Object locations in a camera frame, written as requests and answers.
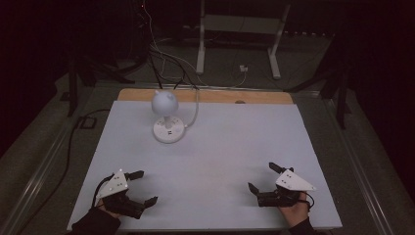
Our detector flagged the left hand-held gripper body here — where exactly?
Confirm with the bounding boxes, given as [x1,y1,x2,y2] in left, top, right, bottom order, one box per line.
[96,167,146,220]

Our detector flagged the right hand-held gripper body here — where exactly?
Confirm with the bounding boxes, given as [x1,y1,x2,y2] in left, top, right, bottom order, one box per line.
[256,168,317,209]

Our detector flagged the white round-headed desk lamp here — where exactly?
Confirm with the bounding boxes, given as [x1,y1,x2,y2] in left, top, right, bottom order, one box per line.
[151,90,186,145]

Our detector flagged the person's left hand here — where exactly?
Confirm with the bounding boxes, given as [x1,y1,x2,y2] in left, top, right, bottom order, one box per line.
[97,203,124,220]

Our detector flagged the person's right hand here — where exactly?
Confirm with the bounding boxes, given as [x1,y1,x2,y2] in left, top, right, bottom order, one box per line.
[279,191,310,229]

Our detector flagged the black floor box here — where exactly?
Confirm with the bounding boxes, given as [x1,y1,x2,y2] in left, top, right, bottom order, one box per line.
[78,117,98,129]

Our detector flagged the black tripod stand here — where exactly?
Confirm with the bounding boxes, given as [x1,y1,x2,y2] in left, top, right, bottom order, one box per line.
[67,55,136,118]
[283,42,352,130]

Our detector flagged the white metal stand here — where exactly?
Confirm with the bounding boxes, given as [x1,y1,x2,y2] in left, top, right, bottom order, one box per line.
[195,0,292,80]

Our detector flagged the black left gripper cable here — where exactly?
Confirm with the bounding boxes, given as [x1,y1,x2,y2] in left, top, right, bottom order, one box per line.
[91,174,115,209]

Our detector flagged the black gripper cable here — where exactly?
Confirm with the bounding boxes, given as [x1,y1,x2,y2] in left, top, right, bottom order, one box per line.
[91,174,115,209]
[304,193,316,210]

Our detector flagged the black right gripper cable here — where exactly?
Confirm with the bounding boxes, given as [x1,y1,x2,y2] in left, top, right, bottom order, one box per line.
[304,193,316,210]

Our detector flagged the long black floor cable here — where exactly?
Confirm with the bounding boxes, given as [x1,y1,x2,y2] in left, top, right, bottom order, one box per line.
[16,108,112,235]

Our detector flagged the metal floor rail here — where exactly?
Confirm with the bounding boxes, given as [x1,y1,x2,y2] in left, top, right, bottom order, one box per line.
[321,96,394,235]
[0,125,74,235]

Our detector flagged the white lamp cable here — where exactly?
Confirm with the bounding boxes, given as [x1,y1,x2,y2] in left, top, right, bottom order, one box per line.
[183,88,201,129]

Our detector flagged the white floor cable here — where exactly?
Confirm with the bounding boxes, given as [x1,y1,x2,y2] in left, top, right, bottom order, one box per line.
[148,42,249,89]

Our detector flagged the black cable bundle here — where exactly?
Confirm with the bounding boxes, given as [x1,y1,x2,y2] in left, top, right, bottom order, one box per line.
[148,45,200,91]

